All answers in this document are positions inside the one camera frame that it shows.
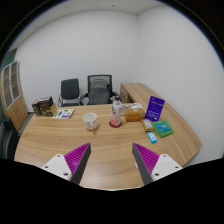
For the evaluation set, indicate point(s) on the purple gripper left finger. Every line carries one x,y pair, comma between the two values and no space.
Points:
70,166

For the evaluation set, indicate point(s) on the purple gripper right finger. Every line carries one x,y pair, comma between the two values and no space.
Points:
152,166

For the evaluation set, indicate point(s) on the clear water bottle pink label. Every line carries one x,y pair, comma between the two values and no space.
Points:
116,110

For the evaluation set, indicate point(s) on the small blue white box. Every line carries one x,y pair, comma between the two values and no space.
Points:
152,137

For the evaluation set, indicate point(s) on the tan snack packet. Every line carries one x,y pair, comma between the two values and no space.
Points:
147,125

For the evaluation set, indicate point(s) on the green small box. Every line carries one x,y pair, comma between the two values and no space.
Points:
162,128

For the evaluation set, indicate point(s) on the white ceramic mug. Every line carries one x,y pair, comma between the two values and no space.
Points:
90,121

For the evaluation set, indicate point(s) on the white green leaflet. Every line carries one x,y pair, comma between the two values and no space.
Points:
63,113

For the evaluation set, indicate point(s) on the wooden tissue box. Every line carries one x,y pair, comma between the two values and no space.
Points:
134,114

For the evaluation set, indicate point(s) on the red round coaster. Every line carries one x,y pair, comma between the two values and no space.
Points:
115,125

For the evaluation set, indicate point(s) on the purple standing card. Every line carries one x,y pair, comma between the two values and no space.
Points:
154,109

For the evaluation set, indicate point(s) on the wooden side desk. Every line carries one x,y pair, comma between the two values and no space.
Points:
140,93

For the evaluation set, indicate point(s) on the clear plastic wrapper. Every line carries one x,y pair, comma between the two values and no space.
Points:
131,106

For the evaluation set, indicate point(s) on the stacked brown cardboard boxes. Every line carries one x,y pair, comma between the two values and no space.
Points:
44,107

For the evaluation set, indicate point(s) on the dark office chair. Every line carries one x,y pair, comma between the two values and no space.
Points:
70,93

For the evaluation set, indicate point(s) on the black leather sofa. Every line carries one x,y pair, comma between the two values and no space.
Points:
9,138

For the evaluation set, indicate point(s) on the grey mesh office chair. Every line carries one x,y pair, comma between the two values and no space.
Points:
100,90

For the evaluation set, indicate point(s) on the wooden glass-door cabinet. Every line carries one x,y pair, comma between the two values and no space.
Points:
11,94

